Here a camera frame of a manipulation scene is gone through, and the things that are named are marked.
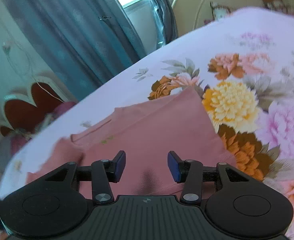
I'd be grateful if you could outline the floral cushion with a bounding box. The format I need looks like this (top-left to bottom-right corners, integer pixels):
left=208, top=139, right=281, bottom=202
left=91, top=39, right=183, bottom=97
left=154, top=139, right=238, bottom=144
left=209, top=2, right=233, bottom=21

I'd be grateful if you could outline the tied teal curtain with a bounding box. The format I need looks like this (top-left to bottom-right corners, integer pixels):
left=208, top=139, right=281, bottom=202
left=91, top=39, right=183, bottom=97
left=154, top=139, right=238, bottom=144
left=141, top=0, right=179, bottom=49

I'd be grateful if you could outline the floral bedsheet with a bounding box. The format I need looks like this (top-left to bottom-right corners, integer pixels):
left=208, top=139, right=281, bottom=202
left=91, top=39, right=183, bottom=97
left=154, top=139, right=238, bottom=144
left=0, top=6, right=294, bottom=240

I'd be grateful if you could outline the cream headboard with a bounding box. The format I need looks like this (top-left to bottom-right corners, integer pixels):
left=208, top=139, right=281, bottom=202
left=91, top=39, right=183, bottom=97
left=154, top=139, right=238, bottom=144
left=171, top=0, right=294, bottom=37

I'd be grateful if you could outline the red and white headboard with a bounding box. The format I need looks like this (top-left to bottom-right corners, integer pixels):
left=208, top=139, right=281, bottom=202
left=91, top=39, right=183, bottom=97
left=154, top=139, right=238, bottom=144
left=0, top=72, right=75, bottom=140

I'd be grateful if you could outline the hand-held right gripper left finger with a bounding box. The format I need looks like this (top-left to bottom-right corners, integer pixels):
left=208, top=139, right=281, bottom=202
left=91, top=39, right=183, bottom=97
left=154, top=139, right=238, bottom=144
left=45, top=151, right=126, bottom=205

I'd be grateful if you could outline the orange cushion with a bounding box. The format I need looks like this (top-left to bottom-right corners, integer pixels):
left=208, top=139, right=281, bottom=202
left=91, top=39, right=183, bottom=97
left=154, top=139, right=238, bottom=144
left=259, top=0, right=289, bottom=12

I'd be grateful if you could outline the pink garment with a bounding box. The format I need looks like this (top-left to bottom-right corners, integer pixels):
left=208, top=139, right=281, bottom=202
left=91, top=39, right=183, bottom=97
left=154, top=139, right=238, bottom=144
left=27, top=87, right=238, bottom=198

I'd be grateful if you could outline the white cable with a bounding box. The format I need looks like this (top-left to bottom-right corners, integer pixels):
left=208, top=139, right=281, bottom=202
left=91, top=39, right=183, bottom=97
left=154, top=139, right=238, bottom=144
left=36, top=81, right=65, bottom=103

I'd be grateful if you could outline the purple pillow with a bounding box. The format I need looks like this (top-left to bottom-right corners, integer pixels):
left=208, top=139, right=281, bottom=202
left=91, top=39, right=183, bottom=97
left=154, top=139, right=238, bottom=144
left=53, top=101, right=78, bottom=117

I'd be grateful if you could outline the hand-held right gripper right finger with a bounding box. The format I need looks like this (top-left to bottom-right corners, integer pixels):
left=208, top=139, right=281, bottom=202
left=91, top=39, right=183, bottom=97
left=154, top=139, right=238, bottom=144
left=167, top=151, right=250, bottom=205

